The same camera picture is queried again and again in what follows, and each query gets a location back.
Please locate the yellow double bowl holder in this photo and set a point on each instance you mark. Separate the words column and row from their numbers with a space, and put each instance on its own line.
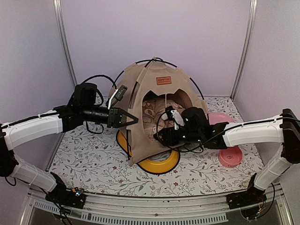
column 147, row 165

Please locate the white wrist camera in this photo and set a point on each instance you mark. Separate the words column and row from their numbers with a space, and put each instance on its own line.
column 175, row 116
column 117, row 96

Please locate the beige fabric pet tent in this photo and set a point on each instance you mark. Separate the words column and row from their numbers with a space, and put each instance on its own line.
column 162, row 79

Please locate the right aluminium frame post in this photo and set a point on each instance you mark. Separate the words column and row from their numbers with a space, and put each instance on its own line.
column 245, row 49

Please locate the left aluminium frame post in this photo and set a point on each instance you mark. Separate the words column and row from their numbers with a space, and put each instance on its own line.
column 64, row 41

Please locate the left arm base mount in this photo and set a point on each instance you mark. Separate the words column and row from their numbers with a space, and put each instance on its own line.
column 67, row 197

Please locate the brown patterned pet cushion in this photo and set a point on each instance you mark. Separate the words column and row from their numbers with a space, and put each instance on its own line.
column 151, row 110

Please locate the front aluminium table rail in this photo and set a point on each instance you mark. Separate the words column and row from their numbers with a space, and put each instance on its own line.
column 124, row 210

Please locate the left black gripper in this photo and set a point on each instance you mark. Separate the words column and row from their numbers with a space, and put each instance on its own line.
column 112, row 122

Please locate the aluminium frame post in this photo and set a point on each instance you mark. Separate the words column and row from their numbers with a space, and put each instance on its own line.
column 245, row 49
column 64, row 41

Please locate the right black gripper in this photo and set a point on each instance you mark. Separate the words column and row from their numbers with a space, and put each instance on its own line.
column 167, row 136

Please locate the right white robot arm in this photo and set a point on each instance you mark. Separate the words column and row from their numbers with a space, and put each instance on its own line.
column 283, row 129

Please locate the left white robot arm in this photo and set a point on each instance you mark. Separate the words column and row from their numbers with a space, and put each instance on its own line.
column 17, row 133

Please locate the pink flat plate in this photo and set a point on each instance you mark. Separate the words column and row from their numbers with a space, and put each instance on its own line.
column 217, row 117

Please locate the pink cat-ear bowl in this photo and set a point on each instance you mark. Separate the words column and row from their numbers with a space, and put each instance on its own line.
column 230, row 157

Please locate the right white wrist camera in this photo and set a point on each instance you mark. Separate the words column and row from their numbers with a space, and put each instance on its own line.
column 175, row 116

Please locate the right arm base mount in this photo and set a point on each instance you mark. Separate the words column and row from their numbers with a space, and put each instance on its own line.
column 251, row 196

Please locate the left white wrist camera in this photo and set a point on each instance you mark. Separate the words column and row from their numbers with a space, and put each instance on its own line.
column 117, row 96

